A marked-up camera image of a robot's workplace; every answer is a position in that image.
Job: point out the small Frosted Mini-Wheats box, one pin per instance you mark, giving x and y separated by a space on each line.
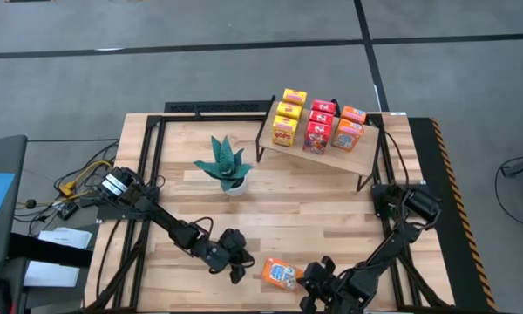
281 274
346 136
354 114

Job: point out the black electronics box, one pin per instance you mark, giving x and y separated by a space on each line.
67 210

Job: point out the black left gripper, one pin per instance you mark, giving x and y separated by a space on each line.
220 259

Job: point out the white paper sheet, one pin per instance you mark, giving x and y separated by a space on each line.
65 237
52 274

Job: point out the black aluminium table frame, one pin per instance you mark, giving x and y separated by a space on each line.
213 118

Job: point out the small Froot Loops cereal box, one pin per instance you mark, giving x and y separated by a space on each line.
317 137
323 106
321 117

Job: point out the black cart bar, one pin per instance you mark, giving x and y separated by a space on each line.
48 253

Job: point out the snake plant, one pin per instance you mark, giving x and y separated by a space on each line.
226 168

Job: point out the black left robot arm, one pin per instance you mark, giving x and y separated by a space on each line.
174 229

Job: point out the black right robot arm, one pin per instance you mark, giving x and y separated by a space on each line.
388 253

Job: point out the wooden shelf with black legs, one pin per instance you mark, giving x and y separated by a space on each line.
353 161

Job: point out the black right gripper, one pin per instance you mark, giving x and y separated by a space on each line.
333 288

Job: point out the black hazard-striped floor mat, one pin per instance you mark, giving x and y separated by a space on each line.
423 144

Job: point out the small Corn Pops cereal box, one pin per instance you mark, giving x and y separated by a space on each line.
290 110
295 96
284 133

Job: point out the black perforated plate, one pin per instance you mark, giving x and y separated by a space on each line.
218 107

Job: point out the grey cart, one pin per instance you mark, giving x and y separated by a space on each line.
4 152

